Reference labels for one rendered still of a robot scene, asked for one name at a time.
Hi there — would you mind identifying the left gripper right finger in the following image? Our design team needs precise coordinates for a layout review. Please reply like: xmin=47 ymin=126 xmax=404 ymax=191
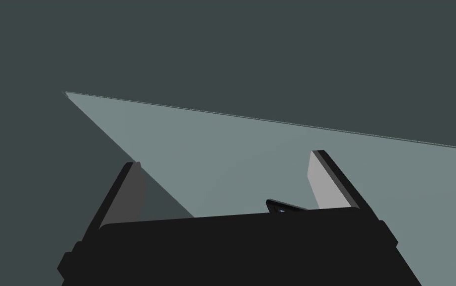
xmin=306 ymin=149 xmax=380 ymax=221

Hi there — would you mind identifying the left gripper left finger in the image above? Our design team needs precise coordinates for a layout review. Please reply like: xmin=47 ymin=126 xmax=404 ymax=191
xmin=86 ymin=160 xmax=148 ymax=241

